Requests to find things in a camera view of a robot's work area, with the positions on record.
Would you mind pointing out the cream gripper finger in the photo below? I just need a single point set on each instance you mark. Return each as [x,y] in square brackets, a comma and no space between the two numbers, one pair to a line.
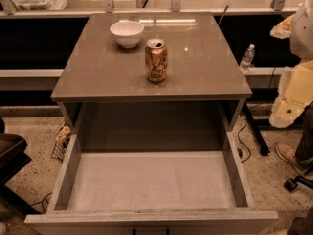
[283,29]
[279,117]

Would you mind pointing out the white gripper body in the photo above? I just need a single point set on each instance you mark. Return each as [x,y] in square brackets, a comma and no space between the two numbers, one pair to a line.
[302,33]

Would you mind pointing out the orange soda can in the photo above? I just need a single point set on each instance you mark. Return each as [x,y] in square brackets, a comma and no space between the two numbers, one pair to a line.
[156,59]

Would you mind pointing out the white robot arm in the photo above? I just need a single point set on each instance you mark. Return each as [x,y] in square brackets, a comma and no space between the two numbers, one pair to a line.
[301,39]

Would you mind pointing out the open grey top drawer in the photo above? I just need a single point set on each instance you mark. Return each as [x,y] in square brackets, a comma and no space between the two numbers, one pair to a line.
[159,168]

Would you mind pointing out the grey cabinet with top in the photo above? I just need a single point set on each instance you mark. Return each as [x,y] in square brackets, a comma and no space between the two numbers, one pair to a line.
[151,82]

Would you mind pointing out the tan shoe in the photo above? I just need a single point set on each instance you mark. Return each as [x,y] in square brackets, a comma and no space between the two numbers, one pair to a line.
[287,154]

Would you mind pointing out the clear plastic water bottle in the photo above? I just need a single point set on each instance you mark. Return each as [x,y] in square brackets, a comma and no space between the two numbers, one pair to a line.
[247,58]

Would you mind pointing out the black office chair base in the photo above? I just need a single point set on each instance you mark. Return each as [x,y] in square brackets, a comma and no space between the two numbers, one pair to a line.
[292,183]

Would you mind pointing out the white ceramic bowl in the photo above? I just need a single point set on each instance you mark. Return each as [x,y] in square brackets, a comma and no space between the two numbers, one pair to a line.
[127,33]

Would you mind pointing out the dark chair at left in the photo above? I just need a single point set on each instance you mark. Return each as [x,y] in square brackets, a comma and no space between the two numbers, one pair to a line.
[12,160]

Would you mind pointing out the small wire basket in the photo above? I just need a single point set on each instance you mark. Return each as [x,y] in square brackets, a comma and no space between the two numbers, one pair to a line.
[61,143]

